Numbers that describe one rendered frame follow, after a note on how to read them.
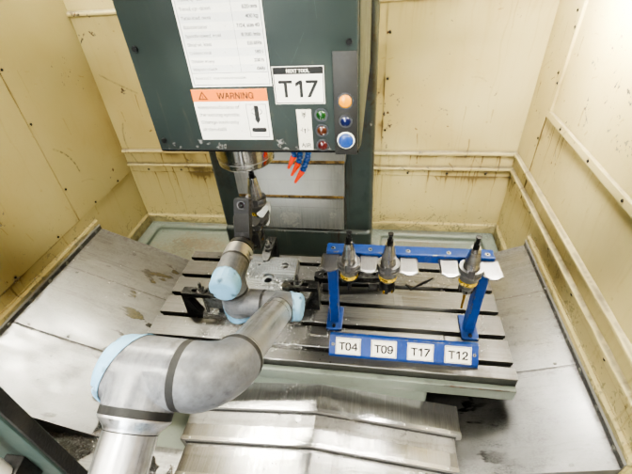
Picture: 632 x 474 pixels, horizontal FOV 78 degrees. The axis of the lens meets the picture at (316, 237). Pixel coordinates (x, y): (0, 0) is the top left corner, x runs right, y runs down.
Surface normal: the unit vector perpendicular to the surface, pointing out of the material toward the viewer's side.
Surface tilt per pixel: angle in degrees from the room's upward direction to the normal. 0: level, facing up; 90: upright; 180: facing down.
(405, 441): 7
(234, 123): 90
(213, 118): 90
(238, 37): 90
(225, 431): 8
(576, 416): 24
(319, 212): 90
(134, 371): 30
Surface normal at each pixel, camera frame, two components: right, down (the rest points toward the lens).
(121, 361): -0.11, -0.52
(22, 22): 0.99, 0.04
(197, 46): -0.14, 0.62
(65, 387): 0.35, -0.70
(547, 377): -0.46, -0.73
